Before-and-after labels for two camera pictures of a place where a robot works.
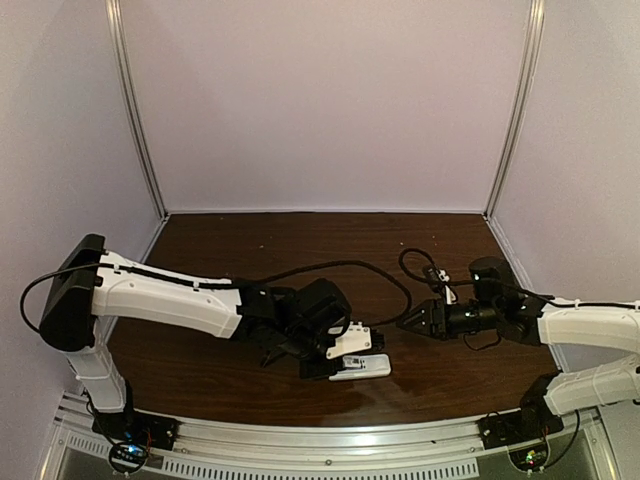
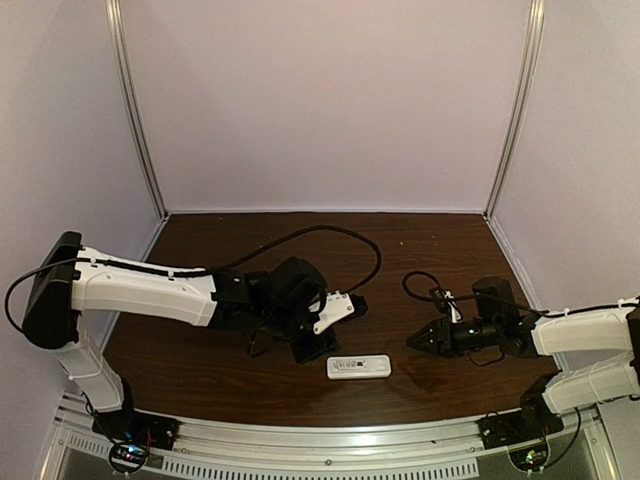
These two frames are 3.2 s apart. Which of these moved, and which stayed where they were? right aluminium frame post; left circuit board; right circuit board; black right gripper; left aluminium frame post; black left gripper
Moved: black left gripper; black right gripper
Stayed: left aluminium frame post; right circuit board; right aluminium frame post; left circuit board
